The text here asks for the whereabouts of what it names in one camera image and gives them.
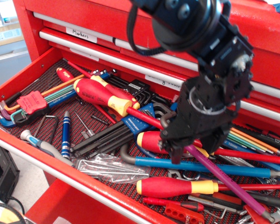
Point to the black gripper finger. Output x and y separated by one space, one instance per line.
213 141
176 154

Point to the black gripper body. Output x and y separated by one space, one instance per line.
190 124

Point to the violet Allen key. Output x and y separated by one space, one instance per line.
224 182

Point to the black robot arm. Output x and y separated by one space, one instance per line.
207 104

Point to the blue Allen key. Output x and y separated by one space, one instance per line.
196 166

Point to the right rainbow hex key set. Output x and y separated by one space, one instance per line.
246 139

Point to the rainbow hex key set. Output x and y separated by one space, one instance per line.
35 104
246 139

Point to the black torx key set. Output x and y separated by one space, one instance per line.
140 90

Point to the small black hex key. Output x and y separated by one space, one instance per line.
54 126

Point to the left rainbow hex key set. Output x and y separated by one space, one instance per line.
35 104

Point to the middle red yellow screwdriver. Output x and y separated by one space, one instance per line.
150 141

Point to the lower red yellow screwdriver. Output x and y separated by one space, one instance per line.
165 187

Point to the black hex set blue holder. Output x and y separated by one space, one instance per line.
120 133

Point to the small red black screwdriver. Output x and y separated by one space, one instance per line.
194 206

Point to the red bit holder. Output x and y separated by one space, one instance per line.
184 215

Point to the clear plastic bag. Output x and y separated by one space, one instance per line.
112 169

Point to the red tool chest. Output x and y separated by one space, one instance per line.
82 31

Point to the large red yellow screwdriver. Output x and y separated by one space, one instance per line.
95 93

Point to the grey blue precision screwdriver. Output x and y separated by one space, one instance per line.
44 146

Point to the slim red yellow screwdriver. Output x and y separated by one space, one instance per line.
65 76

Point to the black box on floor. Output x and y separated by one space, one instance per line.
9 175

